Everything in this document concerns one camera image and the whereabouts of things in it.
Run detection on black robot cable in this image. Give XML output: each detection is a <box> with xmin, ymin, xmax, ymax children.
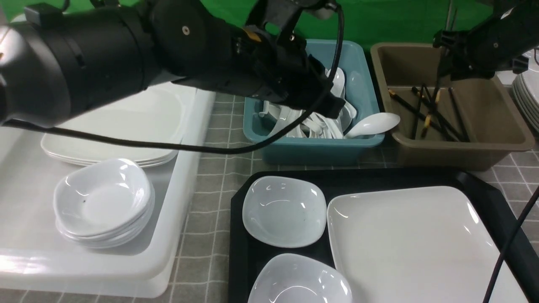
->
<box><xmin>0</xmin><ymin>2</ymin><xmax>345</xmax><ymax>154</ymax></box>

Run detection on large white plastic tub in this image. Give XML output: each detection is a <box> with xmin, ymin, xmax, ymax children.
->
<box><xmin>0</xmin><ymin>13</ymin><xmax>217</xmax><ymax>298</ymax></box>

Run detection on white spoon over bin edge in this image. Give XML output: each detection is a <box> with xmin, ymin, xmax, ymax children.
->
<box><xmin>343</xmin><ymin>112</ymin><xmax>400</xmax><ymax>139</ymax></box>

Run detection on grey checked tablecloth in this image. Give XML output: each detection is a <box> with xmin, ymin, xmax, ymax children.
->
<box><xmin>1</xmin><ymin>94</ymin><xmax>538</xmax><ymax>303</ymax></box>

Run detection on small white square bowl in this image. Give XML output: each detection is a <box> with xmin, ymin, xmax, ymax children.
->
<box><xmin>242</xmin><ymin>176</ymin><xmax>327</xmax><ymax>249</ymax></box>

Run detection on green backdrop cloth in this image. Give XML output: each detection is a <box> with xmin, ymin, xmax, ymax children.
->
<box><xmin>0</xmin><ymin>0</ymin><xmax>533</xmax><ymax>80</ymax></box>

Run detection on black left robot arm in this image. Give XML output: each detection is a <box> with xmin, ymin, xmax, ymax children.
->
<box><xmin>1</xmin><ymin>0</ymin><xmax>338</xmax><ymax>128</ymax></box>

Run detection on black chopsticks in brown bin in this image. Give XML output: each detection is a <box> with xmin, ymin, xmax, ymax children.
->
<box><xmin>387</xmin><ymin>84</ymin><xmax>470</xmax><ymax>142</ymax></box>

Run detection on white plates stack in tub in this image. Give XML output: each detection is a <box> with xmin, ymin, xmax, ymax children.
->
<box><xmin>41</xmin><ymin>83</ymin><xmax>197</xmax><ymax>167</ymax></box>

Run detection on black plastic serving tray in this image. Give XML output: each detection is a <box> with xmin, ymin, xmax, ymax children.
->
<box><xmin>228</xmin><ymin>167</ymin><xmax>517</xmax><ymax>303</ymax></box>

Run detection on black chopstick gold band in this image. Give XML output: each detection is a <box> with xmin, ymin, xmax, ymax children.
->
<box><xmin>420</xmin><ymin>88</ymin><xmax>440</xmax><ymax>139</ymax></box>

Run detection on large white square plate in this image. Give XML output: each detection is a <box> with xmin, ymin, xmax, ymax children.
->
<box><xmin>327</xmin><ymin>186</ymin><xmax>529</xmax><ymax>303</ymax></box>

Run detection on stack of bowls in tub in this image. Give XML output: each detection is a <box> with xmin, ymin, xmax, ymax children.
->
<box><xmin>53</xmin><ymin>159</ymin><xmax>155</xmax><ymax>249</ymax></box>

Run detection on teal plastic spoon bin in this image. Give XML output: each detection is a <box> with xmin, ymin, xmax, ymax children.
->
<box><xmin>243</xmin><ymin>40</ymin><xmax>384</xmax><ymax>166</ymax></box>

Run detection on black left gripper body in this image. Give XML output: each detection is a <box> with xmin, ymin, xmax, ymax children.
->
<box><xmin>244</xmin><ymin>0</ymin><xmax>345</xmax><ymax>119</ymax></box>

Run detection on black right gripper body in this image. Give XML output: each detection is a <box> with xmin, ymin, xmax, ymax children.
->
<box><xmin>433</xmin><ymin>25</ymin><xmax>497</xmax><ymax>81</ymax></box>

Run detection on pile of white spoons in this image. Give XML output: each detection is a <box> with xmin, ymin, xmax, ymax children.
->
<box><xmin>259</xmin><ymin>67</ymin><xmax>358</xmax><ymax>139</ymax></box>

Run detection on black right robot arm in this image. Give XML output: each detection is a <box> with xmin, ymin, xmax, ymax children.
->
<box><xmin>432</xmin><ymin>0</ymin><xmax>539</xmax><ymax>81</ymax></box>

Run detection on brown plastic chopstick bin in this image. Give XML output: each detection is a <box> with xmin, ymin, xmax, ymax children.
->
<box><xmin>370</xmin><ymin>43</ymin><xmax>535</xmax><ymax>171</ymax></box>

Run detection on stack of white plates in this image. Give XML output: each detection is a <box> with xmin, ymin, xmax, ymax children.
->
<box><xmin>512</xmin><ymin>70</ymin><xmax>539</xmax><ymax>132</ymax></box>

